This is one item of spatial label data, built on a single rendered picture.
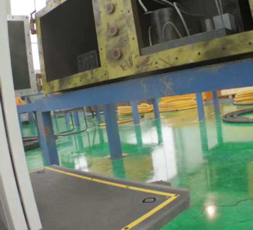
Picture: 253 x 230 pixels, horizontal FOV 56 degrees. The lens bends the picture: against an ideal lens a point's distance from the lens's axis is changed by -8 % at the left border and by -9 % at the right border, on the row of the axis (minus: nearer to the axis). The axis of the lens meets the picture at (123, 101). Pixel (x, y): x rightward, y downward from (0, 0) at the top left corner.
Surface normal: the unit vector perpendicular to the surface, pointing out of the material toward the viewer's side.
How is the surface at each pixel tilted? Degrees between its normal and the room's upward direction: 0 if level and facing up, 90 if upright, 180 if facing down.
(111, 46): 90
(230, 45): 90
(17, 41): 90
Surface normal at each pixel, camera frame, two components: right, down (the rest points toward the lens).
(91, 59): -0.67, 0.12
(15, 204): 0.70, -0.08
